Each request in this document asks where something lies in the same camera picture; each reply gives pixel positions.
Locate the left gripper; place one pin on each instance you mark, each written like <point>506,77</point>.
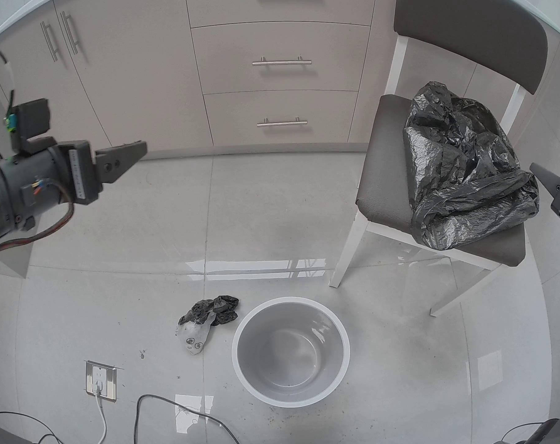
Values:
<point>35,187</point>

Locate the black plastic bag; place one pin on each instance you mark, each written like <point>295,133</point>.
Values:
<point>464,178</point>

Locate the black plastic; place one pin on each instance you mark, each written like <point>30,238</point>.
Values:
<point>219,310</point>

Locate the white trash bin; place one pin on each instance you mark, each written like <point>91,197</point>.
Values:
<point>289,354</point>

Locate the beige cabinet with drawers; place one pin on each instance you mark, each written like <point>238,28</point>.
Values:
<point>136,86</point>

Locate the grey padded white chair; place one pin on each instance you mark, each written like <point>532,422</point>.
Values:
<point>386,178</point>

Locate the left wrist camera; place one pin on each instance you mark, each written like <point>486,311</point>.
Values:
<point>32,116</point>

